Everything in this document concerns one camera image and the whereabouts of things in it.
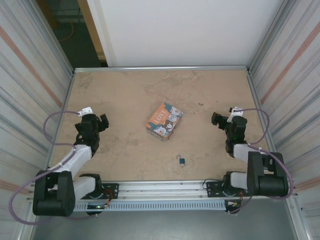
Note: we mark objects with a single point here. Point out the grey metal front panel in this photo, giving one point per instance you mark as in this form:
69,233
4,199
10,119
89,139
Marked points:
162,225

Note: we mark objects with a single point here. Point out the aluminium frame post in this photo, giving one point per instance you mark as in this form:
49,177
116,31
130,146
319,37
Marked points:
268,40
52,37

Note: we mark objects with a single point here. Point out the aluminium table side rail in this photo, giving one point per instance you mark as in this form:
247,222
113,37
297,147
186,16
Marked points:
65,96
260,100

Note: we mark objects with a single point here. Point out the orange bear print LOVE box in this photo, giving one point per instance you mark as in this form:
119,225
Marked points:
163,120

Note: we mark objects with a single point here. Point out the small silver key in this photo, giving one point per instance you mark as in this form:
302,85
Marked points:
183,165

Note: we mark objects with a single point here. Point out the small blue padlock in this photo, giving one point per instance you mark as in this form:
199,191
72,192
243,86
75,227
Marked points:
182,160

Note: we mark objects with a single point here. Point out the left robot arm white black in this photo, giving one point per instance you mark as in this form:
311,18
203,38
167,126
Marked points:
75,157

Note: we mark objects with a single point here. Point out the wooden door frame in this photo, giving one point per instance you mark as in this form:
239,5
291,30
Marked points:
92,32

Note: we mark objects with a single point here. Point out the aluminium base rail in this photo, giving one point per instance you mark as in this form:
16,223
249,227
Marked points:
162,190

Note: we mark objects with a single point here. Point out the aluminium frame cross bar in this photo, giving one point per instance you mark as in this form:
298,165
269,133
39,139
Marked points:
162,68

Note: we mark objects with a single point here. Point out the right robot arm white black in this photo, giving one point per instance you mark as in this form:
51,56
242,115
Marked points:
265,175

